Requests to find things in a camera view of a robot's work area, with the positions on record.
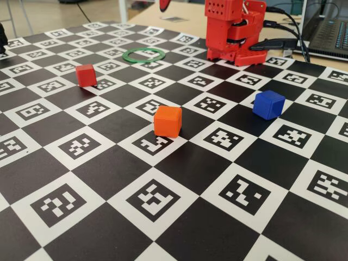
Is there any black tripod leg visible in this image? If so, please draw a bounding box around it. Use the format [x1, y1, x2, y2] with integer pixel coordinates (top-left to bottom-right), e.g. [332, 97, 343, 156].
[0, 23, 9, 54]

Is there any grey metal chair leg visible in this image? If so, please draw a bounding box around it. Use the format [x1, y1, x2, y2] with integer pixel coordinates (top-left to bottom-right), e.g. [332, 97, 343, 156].
[5, 0, 17, 38]
[19, 0, 34, 35]

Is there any red cube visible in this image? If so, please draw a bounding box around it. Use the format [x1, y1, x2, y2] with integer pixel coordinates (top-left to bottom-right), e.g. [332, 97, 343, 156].
[75, 64, 98, 88]

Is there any white table leg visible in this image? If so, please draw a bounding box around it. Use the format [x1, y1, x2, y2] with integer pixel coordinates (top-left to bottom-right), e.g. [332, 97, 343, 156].
[118, 0, 128, 24]

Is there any thick black cable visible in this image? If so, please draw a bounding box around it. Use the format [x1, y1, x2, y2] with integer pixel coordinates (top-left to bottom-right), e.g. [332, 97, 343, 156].
[265, 7, 311, 63]
[263, 20, 304, 55]

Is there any blue cube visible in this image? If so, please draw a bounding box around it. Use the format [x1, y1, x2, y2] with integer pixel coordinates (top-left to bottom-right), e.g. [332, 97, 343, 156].
[252, 90, 286, 120]

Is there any black flat cable connector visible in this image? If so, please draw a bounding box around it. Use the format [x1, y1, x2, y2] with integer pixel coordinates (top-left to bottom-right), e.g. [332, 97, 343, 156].
[250, 38, 297, 52]

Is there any dark laptop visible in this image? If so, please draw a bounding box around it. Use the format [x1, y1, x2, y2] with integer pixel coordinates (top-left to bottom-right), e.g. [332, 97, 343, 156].
[295, 0, 348, 62]

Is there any orange cube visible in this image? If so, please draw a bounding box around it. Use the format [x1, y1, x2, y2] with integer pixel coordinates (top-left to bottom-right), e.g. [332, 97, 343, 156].
[153, 105, 183, 138]

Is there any green ring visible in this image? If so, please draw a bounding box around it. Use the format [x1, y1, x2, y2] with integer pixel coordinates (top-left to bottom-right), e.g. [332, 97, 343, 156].
[121, 47, 166, 65]

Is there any black white marker checkerboard mat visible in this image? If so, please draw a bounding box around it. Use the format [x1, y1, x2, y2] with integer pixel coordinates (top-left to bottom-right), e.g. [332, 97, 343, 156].
[0, 21, 348, 261]

